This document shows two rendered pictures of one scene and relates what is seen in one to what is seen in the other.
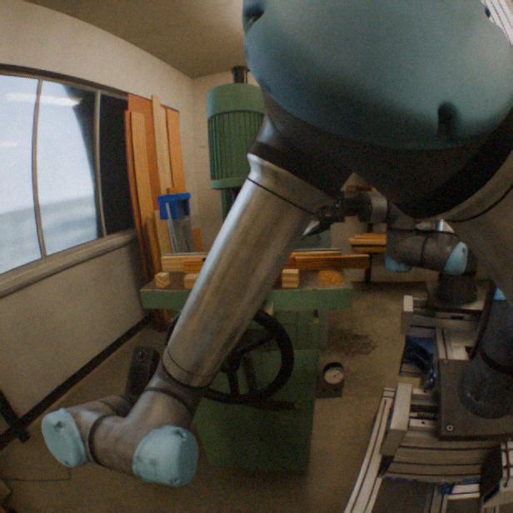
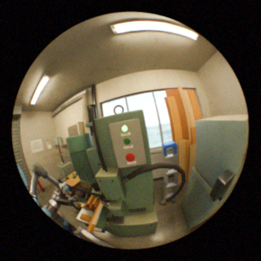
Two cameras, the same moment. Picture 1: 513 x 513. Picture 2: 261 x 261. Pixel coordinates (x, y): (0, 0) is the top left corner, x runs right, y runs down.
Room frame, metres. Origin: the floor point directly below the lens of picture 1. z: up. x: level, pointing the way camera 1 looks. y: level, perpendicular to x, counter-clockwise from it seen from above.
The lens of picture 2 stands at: (1.12, -0.43, 1.46)
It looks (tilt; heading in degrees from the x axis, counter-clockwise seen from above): 3 degrees down; 85
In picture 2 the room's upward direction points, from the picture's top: 11 degrees counter-clockwise
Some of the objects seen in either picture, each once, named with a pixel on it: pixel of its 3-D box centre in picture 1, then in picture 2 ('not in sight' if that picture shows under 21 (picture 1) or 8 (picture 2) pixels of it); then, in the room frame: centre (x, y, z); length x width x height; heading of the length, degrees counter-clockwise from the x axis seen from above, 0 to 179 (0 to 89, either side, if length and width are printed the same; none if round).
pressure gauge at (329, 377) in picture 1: (333, 374); not in sight; (0.59, -0.20, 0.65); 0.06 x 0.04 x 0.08; 83
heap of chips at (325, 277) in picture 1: (330, 275); (85, 217); (0.71, -0.20, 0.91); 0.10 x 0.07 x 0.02; 173
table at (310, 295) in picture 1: (242, 292); (94, 200); (0.72, 0.04, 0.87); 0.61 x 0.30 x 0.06; 83
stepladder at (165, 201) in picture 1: (191, 282); (170, 179); (1.65, 0.43, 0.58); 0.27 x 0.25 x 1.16; 76
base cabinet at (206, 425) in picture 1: (258, 379); (129, 220); (0.95, 0.02, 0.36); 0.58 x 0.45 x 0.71; 173
